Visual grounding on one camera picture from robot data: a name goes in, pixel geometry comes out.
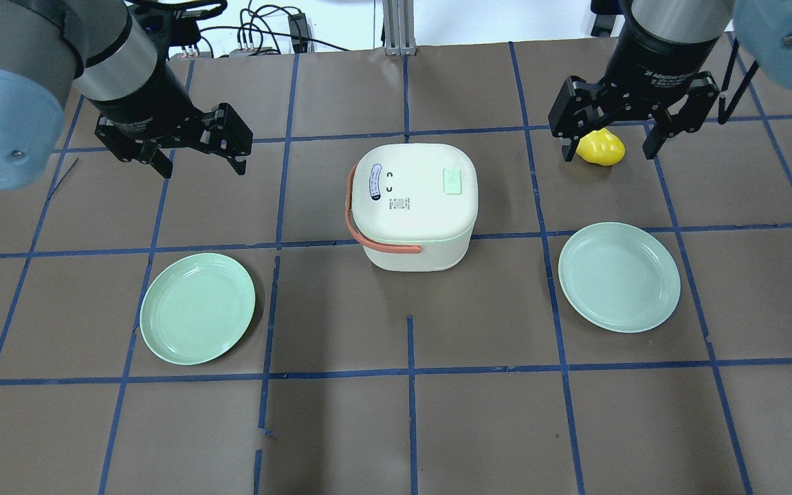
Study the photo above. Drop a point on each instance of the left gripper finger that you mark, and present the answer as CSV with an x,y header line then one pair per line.
x,y
161,164
238,164

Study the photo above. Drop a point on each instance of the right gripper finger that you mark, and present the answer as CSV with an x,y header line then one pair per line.
x,y
569,146
657,136

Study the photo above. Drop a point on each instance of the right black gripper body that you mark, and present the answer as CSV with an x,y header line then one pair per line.
x,y
645,64

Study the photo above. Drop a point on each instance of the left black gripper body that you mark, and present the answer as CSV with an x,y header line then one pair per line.
x,y
143,94

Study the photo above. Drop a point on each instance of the white rice cooker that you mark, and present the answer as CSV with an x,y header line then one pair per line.
x,y
413,207

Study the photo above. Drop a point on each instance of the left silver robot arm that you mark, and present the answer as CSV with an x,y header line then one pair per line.
x,y
114,54

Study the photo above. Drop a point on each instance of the green plate near right arm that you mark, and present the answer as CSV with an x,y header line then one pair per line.
x,y
619,278

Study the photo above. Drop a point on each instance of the green plate near left arm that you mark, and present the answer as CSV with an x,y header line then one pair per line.
x,y
197,309

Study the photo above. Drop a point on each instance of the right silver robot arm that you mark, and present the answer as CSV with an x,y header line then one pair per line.
x,y
751,37

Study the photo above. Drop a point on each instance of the yellow toy bell pepper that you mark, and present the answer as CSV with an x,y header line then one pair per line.
x,y
602,148

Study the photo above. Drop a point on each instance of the black power adapter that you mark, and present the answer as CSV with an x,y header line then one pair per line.
x,y
299,31

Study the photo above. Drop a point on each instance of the aluminium frame post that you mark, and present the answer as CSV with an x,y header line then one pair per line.
x,y
399,28

